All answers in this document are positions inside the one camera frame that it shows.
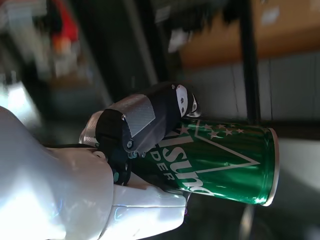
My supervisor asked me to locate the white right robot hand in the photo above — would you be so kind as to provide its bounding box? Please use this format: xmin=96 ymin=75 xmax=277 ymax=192
xmin=0 ymin=82 xmax=202 ymax=240

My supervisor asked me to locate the green soda can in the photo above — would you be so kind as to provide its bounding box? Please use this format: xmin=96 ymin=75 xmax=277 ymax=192
xmin=129 ymin=118 xmax=280 ymax=207

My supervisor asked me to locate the brown paper box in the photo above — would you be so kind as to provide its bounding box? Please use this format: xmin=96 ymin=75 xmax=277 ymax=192
xmin=179 ymin=0 xmax=320 ymax=68

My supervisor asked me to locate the red blurry object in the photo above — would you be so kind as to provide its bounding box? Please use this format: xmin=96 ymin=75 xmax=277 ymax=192
xmin=49 ymin=0 xmax=80 ymax=52

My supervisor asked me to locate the black vertical post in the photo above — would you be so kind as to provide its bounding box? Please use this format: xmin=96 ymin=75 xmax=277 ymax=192
xmin=238 ymin=0 xmax=262 ymax=122

